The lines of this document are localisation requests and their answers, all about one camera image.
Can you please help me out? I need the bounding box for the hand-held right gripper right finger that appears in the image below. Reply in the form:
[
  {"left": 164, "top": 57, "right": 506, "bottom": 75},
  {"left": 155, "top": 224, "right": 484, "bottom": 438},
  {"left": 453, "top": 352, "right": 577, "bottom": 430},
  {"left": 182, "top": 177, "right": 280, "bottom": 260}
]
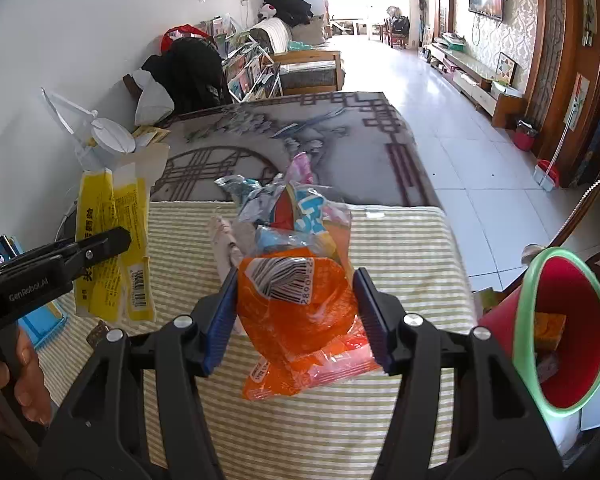
[{"left": 352, "top": 267, "right": 563, "bottom": 480}]

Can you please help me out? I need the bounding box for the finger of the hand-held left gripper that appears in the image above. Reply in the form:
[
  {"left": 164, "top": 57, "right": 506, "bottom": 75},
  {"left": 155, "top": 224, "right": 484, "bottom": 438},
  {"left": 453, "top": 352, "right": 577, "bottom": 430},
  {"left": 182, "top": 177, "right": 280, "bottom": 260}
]
[{"left": 55, "top": 226, "right": 132, "bottom": 273}]

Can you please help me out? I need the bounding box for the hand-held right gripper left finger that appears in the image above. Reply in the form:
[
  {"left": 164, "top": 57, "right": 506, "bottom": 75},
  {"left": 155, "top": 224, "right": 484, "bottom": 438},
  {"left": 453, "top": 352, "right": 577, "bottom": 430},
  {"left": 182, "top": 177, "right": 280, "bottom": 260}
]
[{"left": 37, "top": 267, "right": 241, "bottom": 480}]

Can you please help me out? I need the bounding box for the yellow packet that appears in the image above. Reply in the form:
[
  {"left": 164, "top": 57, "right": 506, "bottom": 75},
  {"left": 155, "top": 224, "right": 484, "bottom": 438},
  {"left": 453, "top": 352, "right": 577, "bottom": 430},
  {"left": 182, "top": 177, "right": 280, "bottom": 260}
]
[{"left": 75, "top": 165, "right": 157, "bottom": 323}]

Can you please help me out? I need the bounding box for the orange plastic bag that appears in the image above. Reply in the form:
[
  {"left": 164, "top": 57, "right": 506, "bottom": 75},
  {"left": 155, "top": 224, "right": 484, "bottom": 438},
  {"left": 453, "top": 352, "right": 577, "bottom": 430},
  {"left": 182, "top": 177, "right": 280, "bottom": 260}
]
[{"left": 235, "top": 255, "right": 381, "bottom": 401}]

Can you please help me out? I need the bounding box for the pink plastic bag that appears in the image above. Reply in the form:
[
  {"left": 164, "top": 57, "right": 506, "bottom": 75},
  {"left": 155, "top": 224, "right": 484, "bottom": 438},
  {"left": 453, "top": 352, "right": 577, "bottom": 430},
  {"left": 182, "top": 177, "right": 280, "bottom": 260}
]
[{"left": 285, "top": 152, "right": 315, "bottom": 186}]

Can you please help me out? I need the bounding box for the orange paper box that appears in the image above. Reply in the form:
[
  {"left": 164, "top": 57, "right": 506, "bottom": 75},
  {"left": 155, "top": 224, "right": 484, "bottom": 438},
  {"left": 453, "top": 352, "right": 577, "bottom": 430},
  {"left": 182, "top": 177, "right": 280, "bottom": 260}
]
[{"left": 532, "top": 312, "right": 567, "bottom": 352}]

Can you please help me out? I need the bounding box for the red bin with green rim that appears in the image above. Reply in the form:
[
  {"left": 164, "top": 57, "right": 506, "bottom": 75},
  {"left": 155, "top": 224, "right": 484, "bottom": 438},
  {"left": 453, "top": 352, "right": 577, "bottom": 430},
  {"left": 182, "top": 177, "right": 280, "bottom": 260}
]
[{"left": 477, "top": 247, "right": 600, "bottom": 416}]

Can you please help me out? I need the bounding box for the person's left hand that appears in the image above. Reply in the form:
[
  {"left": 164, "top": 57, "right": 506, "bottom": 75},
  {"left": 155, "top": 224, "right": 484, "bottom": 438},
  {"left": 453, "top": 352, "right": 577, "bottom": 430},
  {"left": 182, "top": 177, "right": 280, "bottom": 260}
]
[{"left": 0, "top": 327, "right": 53, "bottom": 428}]

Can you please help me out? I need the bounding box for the blue and green phone stand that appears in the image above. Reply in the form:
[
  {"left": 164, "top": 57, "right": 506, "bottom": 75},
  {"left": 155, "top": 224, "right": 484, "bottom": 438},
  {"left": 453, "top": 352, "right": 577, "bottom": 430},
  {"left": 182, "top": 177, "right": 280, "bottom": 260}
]
[{"left": 0, "top": 234, "right": 68, "bottom": 351}]

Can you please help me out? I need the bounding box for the green striped mat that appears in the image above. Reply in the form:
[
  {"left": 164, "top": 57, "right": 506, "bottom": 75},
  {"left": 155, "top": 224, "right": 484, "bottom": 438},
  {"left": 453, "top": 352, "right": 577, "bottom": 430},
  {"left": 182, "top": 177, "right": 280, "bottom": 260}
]
[{"left": 45, "top": 201, "right": 478, "bottom": 480}]

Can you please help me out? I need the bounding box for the white desk lamp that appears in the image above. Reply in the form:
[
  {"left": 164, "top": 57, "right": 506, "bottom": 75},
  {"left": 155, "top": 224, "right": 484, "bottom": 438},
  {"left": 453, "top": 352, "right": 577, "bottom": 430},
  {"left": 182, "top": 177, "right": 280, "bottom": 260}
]
[{"left": 41, "top": 87, "right": 138, "bottom": 171}]

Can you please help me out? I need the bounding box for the yellow paper envelope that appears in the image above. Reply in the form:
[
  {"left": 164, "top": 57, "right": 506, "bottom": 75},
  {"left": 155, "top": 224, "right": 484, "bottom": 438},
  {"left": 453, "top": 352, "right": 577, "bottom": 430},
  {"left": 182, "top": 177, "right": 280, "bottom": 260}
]
[{"left": 132, "top": 127, "right": 171, "bottom": 148}]

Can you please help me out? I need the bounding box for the colourful clear snack bag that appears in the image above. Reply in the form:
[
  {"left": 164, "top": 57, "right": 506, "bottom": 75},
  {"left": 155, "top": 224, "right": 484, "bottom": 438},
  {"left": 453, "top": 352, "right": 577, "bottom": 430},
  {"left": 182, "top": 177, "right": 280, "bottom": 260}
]
[{"left": 255, "top": 182, "right": 353, "bottom": 281}]

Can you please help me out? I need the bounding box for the silver blue snack wrapper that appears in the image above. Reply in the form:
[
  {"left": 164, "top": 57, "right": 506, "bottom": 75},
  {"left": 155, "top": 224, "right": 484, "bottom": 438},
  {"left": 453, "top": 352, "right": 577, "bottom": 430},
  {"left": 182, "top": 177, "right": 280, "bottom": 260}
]
[{"left": 215, "top": 175, "right": 278, "bottom": 226}]

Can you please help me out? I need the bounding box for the white bag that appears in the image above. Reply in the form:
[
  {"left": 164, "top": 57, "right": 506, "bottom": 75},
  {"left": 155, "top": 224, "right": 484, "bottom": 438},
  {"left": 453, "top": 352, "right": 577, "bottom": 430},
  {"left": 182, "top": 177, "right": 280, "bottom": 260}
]
[{"left": 134, "top": 71, "right": 175, "bottom": 126}]

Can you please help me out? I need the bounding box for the grey patterned table cover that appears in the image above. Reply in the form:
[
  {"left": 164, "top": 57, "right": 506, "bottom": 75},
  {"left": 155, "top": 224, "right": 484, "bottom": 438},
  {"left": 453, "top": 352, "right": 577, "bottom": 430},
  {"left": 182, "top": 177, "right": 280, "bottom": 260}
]
[{"left": 150, "top": 91, "right": 443, "bottom": 209}]

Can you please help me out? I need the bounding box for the black clothes pile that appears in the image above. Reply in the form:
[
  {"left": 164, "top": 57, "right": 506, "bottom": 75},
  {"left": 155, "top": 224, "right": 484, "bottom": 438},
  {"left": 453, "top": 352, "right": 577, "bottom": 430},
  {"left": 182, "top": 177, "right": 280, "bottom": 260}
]
[{"left": 142, "top": 37, "right": 228, "bottom": 113}]

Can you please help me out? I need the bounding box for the red bag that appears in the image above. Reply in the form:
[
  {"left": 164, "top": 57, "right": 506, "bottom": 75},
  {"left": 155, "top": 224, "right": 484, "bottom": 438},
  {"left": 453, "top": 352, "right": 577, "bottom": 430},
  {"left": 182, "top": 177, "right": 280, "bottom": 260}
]
[{"left": 161, "top": 24, "right": 213, "bottom": 53}]

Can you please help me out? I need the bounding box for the white magazine rack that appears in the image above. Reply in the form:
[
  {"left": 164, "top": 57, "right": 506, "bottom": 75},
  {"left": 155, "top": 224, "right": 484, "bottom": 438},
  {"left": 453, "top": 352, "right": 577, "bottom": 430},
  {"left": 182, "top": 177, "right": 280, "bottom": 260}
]
[{"left": 222, "top": 42, "right": 283, "bottom": 103}]

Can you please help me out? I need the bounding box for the red dustpan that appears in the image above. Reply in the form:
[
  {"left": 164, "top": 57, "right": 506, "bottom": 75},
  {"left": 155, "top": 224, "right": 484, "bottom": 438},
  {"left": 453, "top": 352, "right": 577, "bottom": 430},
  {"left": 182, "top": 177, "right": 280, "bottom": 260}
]
[{"left": 534, "top": 159, "right": 561, "bottom": 192}]

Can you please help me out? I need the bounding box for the red waste basket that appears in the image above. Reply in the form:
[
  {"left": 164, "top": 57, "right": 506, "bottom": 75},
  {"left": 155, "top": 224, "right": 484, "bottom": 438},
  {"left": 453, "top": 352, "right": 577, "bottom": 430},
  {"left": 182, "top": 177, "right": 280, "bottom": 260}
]
[{"left": 512, "top": 119, "right": 538, "bottom": 151}]

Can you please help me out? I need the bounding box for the low television cabinet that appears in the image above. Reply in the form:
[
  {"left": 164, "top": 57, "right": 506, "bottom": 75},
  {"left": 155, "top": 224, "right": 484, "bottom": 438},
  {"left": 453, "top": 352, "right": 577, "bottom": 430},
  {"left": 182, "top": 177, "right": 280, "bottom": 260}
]
[{"left": 427, "top": 42, "right": 526, "bottom": 128}]

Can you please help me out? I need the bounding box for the wooden sofa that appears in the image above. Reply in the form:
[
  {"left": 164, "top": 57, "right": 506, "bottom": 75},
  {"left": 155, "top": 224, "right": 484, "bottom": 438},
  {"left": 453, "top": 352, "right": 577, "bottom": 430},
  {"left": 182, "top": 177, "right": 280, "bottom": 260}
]
[{"left": 250, "top": 17, "right": 346, "bottom": 93}]

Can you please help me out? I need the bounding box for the geometric framed picture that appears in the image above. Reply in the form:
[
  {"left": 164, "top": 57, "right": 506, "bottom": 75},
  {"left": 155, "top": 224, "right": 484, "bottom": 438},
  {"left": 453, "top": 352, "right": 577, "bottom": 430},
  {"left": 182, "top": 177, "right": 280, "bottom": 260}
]
[{"left": 496, "top": 51, "right": 518, "bottom": 86}]

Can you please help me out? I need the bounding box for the small wooden chair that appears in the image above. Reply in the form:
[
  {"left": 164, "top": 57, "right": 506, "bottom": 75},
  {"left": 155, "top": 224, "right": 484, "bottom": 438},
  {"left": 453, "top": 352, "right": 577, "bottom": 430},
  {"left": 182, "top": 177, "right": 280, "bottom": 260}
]
[{"left": 382, "top": 17, "right": 411, "bottom": 51}]

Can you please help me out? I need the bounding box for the white table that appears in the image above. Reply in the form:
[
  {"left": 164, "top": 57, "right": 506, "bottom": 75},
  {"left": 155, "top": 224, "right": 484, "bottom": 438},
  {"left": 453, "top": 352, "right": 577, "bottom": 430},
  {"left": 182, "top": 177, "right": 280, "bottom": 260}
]
[{"left": 330, "top": 17, "right": 373, "bottom": 36}]

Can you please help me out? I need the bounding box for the black jacket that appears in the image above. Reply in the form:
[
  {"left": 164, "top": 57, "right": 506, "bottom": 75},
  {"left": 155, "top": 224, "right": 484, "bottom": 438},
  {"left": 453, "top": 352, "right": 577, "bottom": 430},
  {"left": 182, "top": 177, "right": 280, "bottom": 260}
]
[{"left": 264, "top": 0, "right": 313, "bottom": 26}]

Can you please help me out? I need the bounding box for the white broom handle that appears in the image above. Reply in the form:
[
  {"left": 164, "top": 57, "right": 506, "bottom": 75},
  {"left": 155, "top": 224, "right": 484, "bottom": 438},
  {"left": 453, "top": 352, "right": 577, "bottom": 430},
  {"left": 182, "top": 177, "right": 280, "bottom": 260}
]
[{"left": 550, "top": 110, "right": 576, "bottom": 171}]

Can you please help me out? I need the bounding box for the wall television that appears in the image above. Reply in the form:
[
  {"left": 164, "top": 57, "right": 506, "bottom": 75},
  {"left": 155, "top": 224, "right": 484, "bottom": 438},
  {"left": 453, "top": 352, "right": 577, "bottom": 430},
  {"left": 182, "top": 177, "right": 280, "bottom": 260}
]
[{"left": 468, "top": 0, "right": 505, "bottom": 22}]

